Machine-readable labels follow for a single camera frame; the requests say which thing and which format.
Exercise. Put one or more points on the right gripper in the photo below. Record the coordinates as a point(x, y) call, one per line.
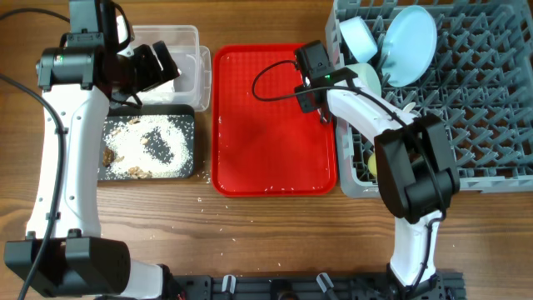
point(306, 98)

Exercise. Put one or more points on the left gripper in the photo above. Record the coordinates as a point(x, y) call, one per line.
point(153, 74)

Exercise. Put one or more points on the white napkin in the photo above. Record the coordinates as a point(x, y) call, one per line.
point(166, 93)

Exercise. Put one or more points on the mint green bowl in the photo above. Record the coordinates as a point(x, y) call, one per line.
point(368, 76)

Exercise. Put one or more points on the food scraps and rice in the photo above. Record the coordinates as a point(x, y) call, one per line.
point(137, 146)

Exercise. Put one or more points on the small light blue bowl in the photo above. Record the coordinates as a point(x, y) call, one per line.
point(359, 39)

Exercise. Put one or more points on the yellow plastic cup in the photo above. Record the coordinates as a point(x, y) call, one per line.
point(371, 164)

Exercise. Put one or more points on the white plastic spoon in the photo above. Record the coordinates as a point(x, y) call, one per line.
point(409, 107)

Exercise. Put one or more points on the light blue plate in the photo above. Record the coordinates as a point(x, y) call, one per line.
point(409, 46)

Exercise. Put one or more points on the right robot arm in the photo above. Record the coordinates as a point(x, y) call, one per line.
point(416, 170)

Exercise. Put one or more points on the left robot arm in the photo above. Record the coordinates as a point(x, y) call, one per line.
point(63, 253)

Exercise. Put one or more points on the clear plastic waste bin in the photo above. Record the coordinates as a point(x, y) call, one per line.
point(189, 55)

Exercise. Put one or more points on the black food waste tray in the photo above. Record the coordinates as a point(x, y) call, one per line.
point(145, 146)

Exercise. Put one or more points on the grey dishwasher rack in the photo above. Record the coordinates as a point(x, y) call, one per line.
point(479, 83)

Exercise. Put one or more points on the red serving tray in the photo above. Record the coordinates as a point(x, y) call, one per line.
point(263, 145)

